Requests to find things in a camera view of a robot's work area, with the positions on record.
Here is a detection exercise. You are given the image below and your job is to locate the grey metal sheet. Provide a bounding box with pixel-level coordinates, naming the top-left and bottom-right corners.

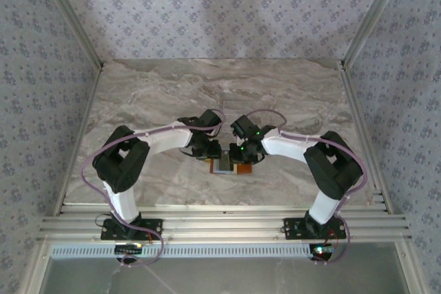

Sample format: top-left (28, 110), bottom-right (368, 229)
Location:
top-left (41, 258), bottom-right (413, 294)

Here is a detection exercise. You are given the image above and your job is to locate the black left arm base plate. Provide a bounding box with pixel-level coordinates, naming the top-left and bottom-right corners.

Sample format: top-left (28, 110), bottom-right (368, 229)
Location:
top-left (100, 218), bottom-right (163, 240)

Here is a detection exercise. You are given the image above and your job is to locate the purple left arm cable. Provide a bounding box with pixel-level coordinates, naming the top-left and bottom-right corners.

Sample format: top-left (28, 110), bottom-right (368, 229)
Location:
top-left (80, 107), bottom-right (227, 269)

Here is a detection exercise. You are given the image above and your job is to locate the thin pale wire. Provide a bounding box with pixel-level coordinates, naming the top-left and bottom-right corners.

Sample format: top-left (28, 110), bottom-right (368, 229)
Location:
top-left (143, 264), bottom-right (175, 294)

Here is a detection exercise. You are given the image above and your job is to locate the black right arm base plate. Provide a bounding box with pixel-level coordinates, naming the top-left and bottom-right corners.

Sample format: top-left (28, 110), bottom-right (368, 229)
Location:
top-left (283, 217), bottom-right (347, 240)

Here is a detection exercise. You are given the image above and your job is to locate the aluminium corner post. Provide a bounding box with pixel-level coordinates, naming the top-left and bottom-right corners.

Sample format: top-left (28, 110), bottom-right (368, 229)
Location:
top-left (342, 0), bottom-right (413, 70)
top-left (32, 0), bottom-right (106, 70)

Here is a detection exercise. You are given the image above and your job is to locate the aluminium extrusion base frame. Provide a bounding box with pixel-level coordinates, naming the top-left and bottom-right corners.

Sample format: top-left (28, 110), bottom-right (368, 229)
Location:
top-left (37, 204), bottom-right (413, 243)

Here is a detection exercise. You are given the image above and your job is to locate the aluminium side rail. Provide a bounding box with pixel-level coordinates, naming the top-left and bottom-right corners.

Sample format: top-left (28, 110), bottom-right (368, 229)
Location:
top-left (53, 65), bottom-right (106, 216)
top-left (339, 65), bottom-right (393, 214)

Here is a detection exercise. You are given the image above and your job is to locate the brown leather card holder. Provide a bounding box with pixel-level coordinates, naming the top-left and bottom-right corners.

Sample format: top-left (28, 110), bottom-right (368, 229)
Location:
top-left (209, 158), bottom-right (254, 176)

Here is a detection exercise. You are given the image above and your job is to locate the grey slotted cable duct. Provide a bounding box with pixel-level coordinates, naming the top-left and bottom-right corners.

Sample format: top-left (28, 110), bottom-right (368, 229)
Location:
top-left (50, 242), bottom-right (313, 260)

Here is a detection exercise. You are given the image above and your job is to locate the aluminium frame leg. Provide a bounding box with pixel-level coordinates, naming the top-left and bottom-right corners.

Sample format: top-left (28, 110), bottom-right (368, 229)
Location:
top-left (20, 240), bottom-right (52, 294)
top-left (394, 240), bottom-right (427, 294)

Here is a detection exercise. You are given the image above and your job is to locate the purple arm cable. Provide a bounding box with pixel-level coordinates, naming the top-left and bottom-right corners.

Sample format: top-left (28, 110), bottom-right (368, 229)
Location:
top-left (80, 107), bottom-right (227, 269)
top-left (240, 108), bottom-right (369, 267)

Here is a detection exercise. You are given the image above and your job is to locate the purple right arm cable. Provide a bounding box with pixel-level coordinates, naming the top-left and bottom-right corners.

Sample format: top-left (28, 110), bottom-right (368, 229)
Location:
top-left (240, 108), bottom-right (369, 267)

